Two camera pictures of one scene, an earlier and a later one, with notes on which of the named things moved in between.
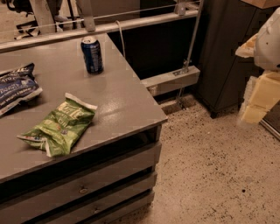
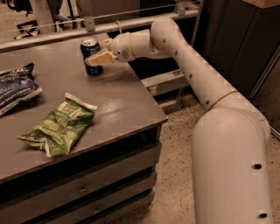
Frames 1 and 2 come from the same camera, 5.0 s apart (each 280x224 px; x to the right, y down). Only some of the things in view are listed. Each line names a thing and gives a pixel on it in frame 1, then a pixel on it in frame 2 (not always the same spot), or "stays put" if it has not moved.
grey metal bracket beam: [171, 80] stays put
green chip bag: [58, 134] stays put
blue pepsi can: [94, 59] stays put
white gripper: [269, 46] → [122, 46]
